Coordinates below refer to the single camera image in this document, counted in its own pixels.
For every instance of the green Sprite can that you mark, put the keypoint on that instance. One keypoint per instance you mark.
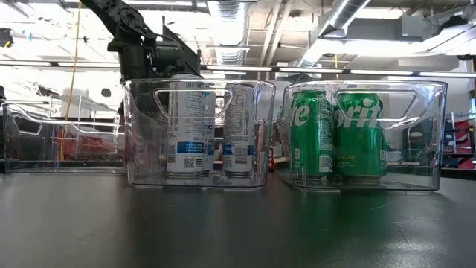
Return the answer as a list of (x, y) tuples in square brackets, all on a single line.
[(359, 145), (310, 141)]

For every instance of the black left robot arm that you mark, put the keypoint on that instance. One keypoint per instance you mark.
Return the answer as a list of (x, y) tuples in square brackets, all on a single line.
[(128, 16)]

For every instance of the black standing panel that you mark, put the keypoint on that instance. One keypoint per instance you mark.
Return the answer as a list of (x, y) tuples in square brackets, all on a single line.
[(190, 61)]

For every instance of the red cabinet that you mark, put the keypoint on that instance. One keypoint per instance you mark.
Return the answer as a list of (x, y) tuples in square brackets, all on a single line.
[(463, 130), (85, 147)]

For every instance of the ceiling light strip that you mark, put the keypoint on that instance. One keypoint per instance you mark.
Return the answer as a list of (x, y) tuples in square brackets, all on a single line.
[(241, 68)]

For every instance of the clear plastic bin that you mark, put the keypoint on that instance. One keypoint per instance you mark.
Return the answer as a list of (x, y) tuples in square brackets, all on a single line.
[(145, 167), (416, 171), (22, 156)]

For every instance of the corrugated silver ceiling duct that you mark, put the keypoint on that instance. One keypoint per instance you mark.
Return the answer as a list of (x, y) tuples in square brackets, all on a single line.
[(228, 37)]

